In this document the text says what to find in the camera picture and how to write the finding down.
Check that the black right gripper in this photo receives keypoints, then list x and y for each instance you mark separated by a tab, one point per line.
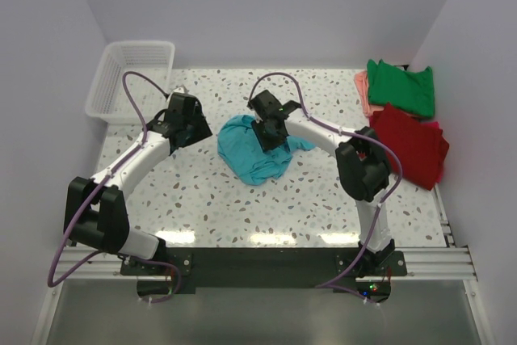
266	145

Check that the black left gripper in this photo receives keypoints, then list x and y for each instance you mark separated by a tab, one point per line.
203	130

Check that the turquoise t shirt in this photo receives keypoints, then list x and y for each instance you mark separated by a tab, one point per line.
239	148

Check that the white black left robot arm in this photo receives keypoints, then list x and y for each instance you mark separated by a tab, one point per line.
95	211

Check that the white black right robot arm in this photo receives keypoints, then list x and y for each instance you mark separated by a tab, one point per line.
363	164

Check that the white plastic basket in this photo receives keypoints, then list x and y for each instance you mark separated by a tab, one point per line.
133	76

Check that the pink folded t shirt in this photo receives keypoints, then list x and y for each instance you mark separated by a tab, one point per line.
362	85

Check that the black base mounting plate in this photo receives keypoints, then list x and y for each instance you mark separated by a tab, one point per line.
341	269

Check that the green folded t shirt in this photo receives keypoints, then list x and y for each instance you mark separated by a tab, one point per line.
412	92

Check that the red folded t shirt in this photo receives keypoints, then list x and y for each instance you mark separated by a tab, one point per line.
409	140

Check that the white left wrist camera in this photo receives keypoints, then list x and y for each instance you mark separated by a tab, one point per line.
179	91

